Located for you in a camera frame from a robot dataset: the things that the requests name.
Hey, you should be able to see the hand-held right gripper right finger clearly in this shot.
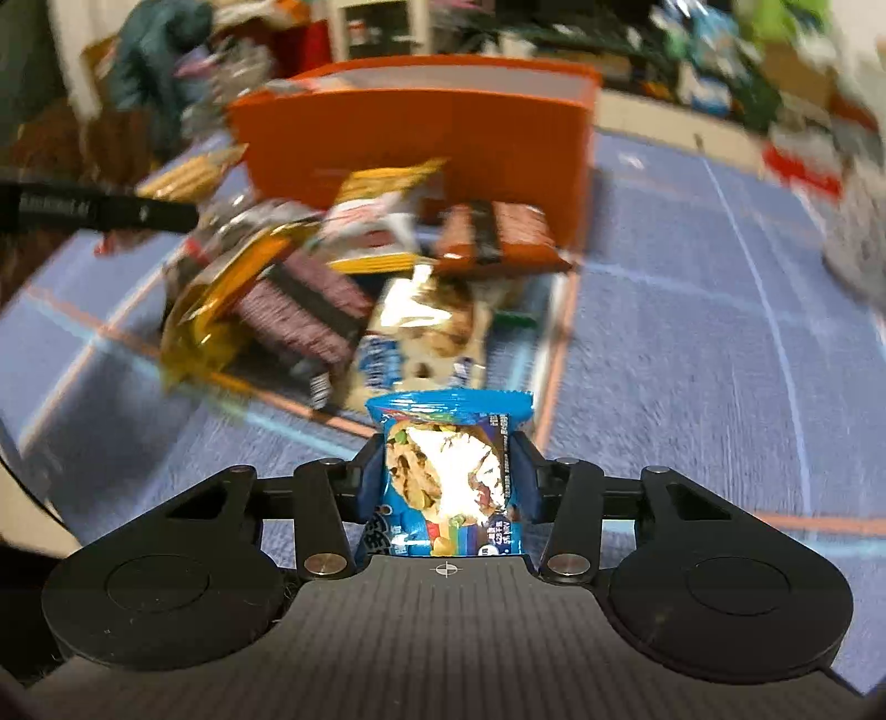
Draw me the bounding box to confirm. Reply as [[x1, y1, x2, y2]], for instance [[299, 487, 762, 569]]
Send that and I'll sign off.
[[513, 433, 736, 584]]

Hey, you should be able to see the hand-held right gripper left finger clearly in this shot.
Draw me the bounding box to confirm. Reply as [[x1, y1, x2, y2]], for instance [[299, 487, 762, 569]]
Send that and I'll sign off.
[[148, 433, 387, 581]]

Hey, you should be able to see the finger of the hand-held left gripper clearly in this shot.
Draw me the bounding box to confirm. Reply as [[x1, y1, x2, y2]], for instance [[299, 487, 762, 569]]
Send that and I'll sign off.
[[0, 181, 200, 234]]

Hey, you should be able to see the blue cookie snack packet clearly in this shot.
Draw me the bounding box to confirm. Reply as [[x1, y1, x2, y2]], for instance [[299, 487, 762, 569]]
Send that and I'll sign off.
[[354, 389, 535, 559], [353, 266, 494, 409]]

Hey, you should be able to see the tan biscuit packet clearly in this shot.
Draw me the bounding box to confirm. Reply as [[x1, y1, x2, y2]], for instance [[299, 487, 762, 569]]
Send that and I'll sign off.
[[135, 144, 250, 203]]

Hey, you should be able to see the maroon striped snack packet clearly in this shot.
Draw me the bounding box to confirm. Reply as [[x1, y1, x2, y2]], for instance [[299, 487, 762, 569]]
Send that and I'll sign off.
[[235, 253, 378, 411]]

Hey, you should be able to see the brown snack packet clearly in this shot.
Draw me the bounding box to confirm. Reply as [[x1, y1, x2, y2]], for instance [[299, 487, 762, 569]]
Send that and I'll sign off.
[[432, 200, 573, 279]]

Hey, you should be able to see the yellow white snack packet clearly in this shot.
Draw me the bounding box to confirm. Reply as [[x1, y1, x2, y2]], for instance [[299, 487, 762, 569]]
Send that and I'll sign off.
[[315, 158, 451, 275]]

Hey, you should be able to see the orange cardboard box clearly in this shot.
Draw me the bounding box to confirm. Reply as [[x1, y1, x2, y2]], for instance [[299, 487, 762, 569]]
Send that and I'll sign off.
[[228, 55, 602, 250]]

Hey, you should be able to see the brown plaid cloth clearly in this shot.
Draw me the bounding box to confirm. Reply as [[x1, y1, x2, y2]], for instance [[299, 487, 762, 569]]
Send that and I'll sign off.
[[0, 114, 162, 295]]

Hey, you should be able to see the teal puffer jacket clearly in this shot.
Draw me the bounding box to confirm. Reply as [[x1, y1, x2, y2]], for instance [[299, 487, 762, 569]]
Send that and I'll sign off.
[[107, 0, 217, 155]]

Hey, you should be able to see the blue checked table mat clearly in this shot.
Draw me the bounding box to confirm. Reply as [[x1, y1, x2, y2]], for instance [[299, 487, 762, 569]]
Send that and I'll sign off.
[[0, 130, 886, 697]]

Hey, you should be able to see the white glass door cabinet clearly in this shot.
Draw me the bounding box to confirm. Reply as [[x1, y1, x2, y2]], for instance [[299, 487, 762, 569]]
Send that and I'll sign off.
[[327, 0, 427, 62]]

